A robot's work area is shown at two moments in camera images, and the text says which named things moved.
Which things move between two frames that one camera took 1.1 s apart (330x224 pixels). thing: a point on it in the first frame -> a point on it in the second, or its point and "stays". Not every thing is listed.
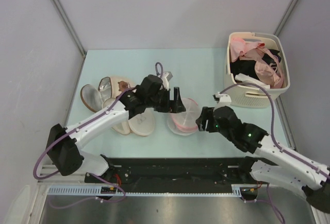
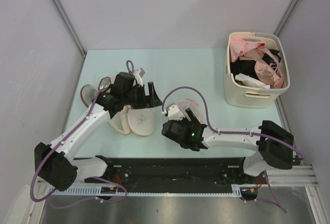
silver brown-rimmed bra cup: [92, 98] stays
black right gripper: [206, 114] -> [192, 116]
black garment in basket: [247, 67] stays
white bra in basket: [243, 77] stays
